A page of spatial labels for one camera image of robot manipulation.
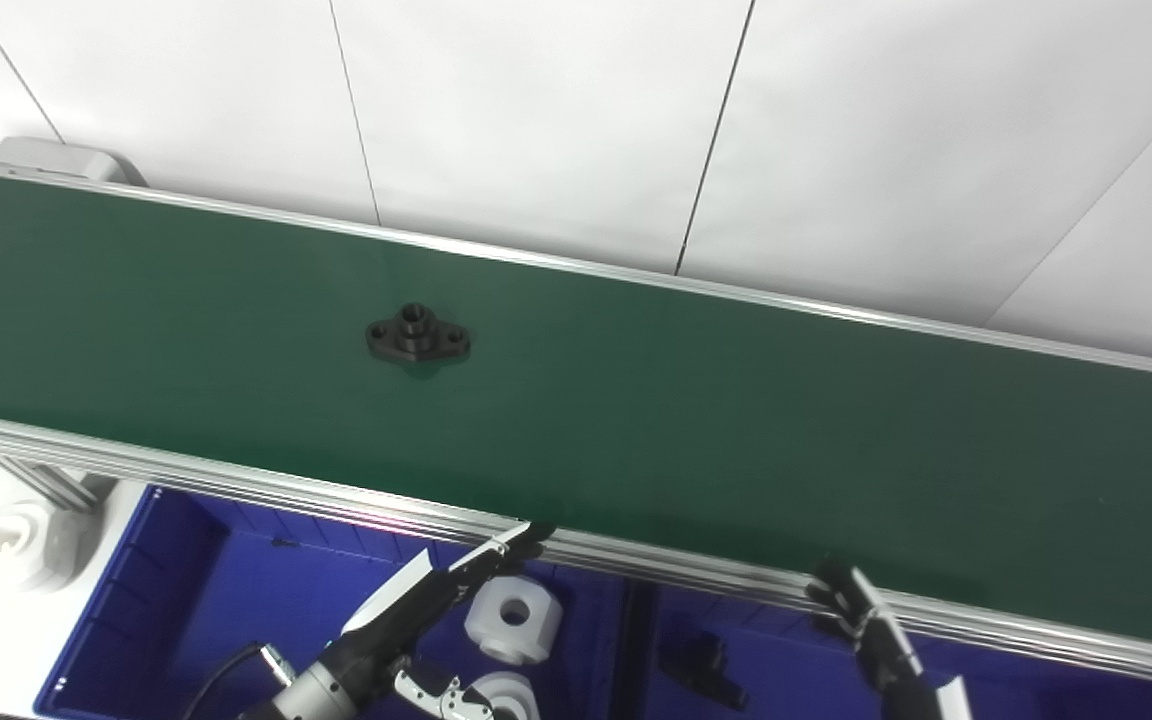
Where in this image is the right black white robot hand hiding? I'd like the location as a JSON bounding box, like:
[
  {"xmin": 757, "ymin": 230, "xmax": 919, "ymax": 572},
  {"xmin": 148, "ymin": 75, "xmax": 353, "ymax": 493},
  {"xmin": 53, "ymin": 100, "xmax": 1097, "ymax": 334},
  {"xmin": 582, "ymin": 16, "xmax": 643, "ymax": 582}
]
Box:
[{"xmin": 804, "ymin": 558, "xmax": 972, "ymax": 720}]

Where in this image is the black flange part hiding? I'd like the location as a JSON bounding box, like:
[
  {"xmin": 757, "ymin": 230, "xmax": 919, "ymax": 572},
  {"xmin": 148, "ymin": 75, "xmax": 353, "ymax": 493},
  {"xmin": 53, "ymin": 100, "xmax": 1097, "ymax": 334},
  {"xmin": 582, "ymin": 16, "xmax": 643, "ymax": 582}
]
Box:
[
  {"xmin": 366, "ymin": 303, "xmax": 472, "ymax": 367},
  {"xmin": 658, "ymin": 632, "xmax": 749, "ymax": 713}
]

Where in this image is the grey conveyor end cap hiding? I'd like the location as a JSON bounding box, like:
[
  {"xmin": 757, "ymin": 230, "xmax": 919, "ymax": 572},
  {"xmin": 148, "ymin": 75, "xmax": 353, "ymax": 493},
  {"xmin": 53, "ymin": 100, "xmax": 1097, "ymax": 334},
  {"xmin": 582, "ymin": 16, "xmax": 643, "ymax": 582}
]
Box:
[{"xmin": 0, "ymin": 137, "xmax": 147, "ymax": 188}]

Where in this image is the blue plastic bin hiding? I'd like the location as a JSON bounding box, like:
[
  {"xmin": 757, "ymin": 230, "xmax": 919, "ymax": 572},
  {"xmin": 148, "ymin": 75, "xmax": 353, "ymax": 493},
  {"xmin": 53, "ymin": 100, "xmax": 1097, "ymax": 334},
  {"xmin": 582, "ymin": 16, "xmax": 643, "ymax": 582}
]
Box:
[
  {"xmin": 34, "ymin": 485, "xmax": 637, "ymax": 720},
  {"xmin": 626, "ymin": 585, "xmax": 1152, "ymax": 720}
]

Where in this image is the white cylindrical plastic part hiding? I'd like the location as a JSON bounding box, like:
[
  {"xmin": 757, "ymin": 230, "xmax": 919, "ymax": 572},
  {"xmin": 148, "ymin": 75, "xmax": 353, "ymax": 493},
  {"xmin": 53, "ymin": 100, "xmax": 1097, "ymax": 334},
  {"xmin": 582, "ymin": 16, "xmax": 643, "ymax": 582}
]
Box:
[
  {"xmin": 466, "ymin": 672, "xmax": 540, "ymax": 720},
  {"xmin": 0, "ymin": 498, "xmax": 97, "ymax": 591},
  {"xmin": 464, "ymin": 575, "xmax": 564, "ymax": 666}
]

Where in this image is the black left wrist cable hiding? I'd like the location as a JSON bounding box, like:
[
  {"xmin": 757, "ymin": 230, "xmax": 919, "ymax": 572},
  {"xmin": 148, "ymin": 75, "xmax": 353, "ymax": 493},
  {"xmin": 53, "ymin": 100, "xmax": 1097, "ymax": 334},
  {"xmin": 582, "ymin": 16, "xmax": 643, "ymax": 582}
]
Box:
[{"xmin": 181, "ymin": 643, "xmax": 295, "ymax": 720}]

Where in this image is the green conveyor belt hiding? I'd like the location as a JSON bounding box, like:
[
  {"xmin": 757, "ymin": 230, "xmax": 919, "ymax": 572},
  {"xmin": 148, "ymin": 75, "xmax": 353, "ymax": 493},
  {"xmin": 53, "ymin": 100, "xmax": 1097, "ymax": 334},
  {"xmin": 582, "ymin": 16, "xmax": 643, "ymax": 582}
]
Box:
[{"xmin": 0, "ymin": 178, "xmax": 1152, "ymax": 651}]

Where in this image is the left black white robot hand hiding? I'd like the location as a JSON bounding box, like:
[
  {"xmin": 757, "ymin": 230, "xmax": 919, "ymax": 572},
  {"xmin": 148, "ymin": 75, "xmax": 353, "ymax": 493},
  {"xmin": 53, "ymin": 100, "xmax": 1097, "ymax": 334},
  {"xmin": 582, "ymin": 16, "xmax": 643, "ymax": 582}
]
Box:
[{"xmin": 321, "ymin": 520, "xmax": 557, "ymax": 720}]

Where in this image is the aluminium conveyor leg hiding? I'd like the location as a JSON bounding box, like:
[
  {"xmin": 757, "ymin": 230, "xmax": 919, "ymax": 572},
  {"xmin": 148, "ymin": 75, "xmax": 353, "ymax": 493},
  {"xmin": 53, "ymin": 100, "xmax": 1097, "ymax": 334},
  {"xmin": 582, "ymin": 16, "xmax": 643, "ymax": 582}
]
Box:
[{"xmin": 0, "ymin": 452, "xmax": 117, "ymax": 513}]

